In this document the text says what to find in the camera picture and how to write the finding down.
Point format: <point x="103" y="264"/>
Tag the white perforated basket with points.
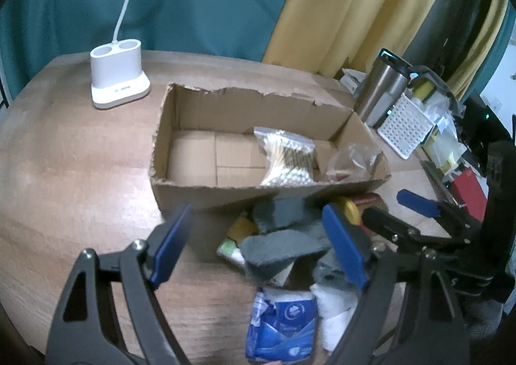
<point x="405" y="127"/>

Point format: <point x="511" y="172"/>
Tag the bag of cotton swabs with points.
<point x="288" y="161"/>

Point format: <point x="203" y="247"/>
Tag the torn cardboard box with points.
<point x="193" y="195"/>

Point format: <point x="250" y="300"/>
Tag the yellow sticky notes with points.
<point x="451" y="155"/>

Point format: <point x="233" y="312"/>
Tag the red box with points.
<point x="469" y="191"/>

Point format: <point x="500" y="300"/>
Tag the blue tissue pack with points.
<point x="286" y="320"/>

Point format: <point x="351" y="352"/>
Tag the yellow curtain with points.
<point x="354" y="6"/>

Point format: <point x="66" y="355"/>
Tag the yellow sponge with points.
<point x="423" y="90"/>

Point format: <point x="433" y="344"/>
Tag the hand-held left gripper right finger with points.
<point x="344" y="246"/>

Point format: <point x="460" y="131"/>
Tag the white cartoon print box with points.
<point x="240" y="230"/>

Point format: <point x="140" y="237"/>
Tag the white papers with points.
<point x="351" y="79"/>

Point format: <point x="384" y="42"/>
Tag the white desk lamp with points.
<point x="115" y="81"/>

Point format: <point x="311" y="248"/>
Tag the dark grey cloth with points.
<point x="447" y="14"/>

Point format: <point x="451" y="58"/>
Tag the clear plastic bag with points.
<point x="350" y="161"/>

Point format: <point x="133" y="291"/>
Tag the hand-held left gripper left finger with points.
<point x="171" y="246"/>

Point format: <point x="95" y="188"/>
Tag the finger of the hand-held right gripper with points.
<point x="417" y="201"/>
<point x="387" y="224"/>

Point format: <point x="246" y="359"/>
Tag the stainless steel tumbler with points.
<point x="379" y="87"/>

